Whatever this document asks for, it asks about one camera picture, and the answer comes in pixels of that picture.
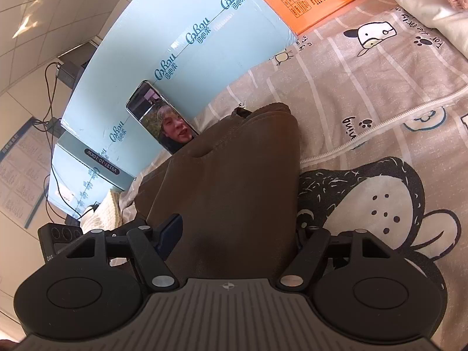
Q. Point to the smartphone leaning on box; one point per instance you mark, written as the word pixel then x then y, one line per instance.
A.
pixel 159 118

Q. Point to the brown leather jacket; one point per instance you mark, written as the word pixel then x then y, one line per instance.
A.
pixel 235 187

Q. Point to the white folded garment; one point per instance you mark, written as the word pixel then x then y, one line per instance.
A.
pixel 440 15

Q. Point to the black power adapter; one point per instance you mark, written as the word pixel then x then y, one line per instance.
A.
pixel 74 62

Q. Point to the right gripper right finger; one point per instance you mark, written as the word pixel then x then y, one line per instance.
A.
pixel 308 266

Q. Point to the light blue Cobou box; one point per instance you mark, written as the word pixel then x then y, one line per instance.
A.
pixel 189 50

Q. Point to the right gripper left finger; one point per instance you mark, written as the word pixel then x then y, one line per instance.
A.
pixel 147 249

